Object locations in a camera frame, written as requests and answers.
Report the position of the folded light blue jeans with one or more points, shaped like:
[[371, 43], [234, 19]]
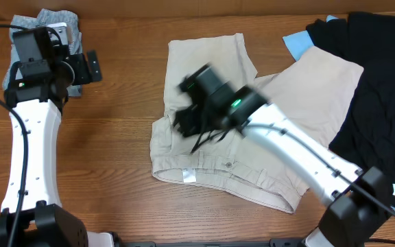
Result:
[[48, 18]]

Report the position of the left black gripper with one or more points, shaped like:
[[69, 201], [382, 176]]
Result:
[[90, 67]]

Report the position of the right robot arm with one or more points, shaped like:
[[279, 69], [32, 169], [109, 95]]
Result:
[[357, 201]]

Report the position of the beige cotton shorts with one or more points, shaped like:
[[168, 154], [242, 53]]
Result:
[[314, 93]]

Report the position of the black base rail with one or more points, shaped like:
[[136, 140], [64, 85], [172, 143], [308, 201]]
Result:
[[276, 242]]

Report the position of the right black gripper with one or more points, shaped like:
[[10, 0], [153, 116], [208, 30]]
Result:
[[190, 117]]

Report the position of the black garment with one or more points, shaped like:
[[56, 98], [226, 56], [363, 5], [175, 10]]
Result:
[[379, 85]]

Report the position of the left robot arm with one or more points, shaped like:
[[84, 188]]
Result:
[[37, 90]]

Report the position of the light blue garment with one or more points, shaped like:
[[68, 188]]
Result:
[[298, 41]]

